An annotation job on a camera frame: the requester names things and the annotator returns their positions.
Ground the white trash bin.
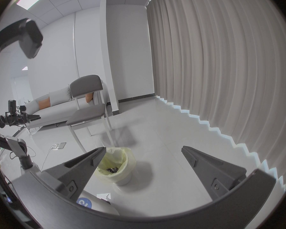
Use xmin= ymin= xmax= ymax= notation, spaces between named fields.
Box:
xmin=112 ymin=167 xmax=134 ymax=187

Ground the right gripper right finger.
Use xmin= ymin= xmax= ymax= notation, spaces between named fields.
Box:
xmin=181 ymin=146 xmax=247 ymax=200

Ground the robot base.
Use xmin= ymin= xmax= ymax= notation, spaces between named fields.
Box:
xmin=21 ymin=162 xmax=121 ymax=216

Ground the beige curtain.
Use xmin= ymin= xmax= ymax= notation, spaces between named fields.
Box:
xmin=146 ymin=0 xmax=286 ymax=193

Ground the pale grey sofa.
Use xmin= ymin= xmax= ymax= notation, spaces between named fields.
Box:
xmin=24 ymin=83 xmax=110 ymax=131

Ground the yellow plastic bag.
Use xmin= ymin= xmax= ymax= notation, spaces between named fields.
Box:
xmin=93 ymin=147 xmax=137 ymax=183

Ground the pale grey cushion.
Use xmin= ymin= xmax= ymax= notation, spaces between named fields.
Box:
xmin=49 ymin=86 xmax=73 ymax=106

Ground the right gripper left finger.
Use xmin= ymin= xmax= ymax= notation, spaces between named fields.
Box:
xmin=42 ymin=147 xmax=107 ymax=201

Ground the grey chair with white legs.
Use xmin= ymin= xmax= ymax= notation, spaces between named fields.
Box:
xmin=65 ymin=75 xmax=115 ymax=153

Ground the white cable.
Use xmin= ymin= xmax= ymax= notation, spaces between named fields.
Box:
xmin=41 ymin=145 xmax=55 ymax=172

